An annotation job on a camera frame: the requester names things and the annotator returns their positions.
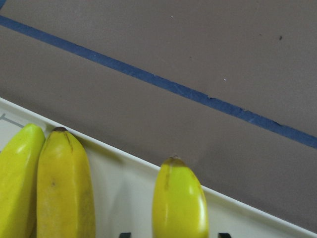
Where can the white bear tray plate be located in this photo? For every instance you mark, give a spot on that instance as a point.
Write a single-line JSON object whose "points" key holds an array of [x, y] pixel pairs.
{"points": [[124, 184]]}

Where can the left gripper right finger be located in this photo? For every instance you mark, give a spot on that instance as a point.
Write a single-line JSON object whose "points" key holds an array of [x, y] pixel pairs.
{"points": [[224, 235]]}

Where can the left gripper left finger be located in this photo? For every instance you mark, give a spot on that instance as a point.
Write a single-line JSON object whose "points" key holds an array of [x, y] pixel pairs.
{"points": [[125, 235]]}

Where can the yellow banana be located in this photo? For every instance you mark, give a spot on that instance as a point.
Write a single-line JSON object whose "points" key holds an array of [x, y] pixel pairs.
{"points": [[18, 174], [179, 208], [65, 200]]}

